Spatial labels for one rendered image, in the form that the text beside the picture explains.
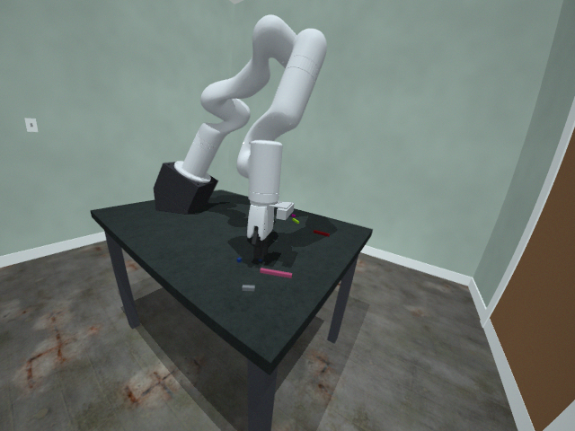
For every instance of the pink rod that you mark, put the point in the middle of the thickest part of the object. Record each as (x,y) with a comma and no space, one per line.
(275,273)

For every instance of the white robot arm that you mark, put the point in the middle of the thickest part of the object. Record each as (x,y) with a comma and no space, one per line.
(260,158)

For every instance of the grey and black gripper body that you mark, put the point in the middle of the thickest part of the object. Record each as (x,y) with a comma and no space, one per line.
(262,216)

